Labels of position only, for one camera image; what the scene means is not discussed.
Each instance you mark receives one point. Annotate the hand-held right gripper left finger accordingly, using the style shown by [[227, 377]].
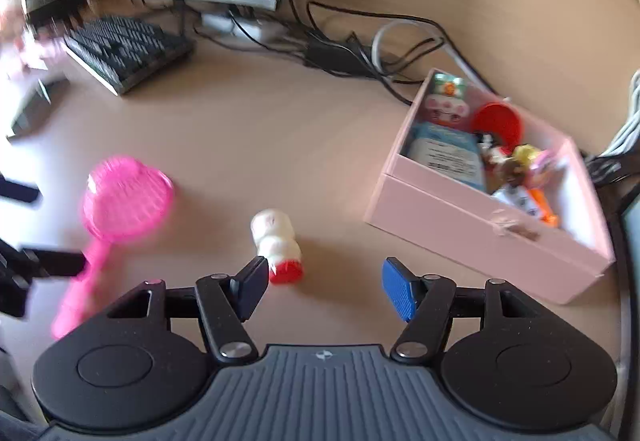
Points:
[[252, 288]]

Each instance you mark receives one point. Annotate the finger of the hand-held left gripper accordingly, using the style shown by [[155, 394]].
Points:
[[60, 263], [20, 191]]

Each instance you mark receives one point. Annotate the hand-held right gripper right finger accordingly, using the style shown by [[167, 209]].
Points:
[[397, 291]]

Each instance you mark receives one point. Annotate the white bottle with red cap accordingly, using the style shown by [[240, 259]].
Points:
[[272, 233]]

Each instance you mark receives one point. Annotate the pink storage box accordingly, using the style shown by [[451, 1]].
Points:
[[450, 231]]

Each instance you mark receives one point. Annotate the pink plastic strainer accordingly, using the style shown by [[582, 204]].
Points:
[[125, 201]]

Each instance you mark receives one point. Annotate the blue snack packet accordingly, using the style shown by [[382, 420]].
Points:
[[445, 151]]

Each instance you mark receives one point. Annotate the pink and yellow flower toy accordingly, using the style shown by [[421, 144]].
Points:
[[537, 166]]

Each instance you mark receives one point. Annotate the red plastic cup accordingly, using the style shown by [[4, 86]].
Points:
[[495, 121]]

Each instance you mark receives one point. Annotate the wooden desktop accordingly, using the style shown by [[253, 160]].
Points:
[[250, 146]]

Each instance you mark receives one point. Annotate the orange white toy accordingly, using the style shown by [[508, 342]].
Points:
[[530, 203]]

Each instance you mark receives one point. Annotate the small brown white toy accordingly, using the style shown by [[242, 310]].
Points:
[[500, 161]]

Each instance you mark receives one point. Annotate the black keyboard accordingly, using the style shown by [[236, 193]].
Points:
[[125, 48]]

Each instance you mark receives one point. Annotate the white and pink packet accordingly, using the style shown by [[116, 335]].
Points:
[[447, 108]]

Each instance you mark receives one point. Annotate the black connector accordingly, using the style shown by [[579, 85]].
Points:
[[607, 169]]

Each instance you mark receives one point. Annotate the black power adapter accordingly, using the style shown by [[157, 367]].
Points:
[[330, 53]]

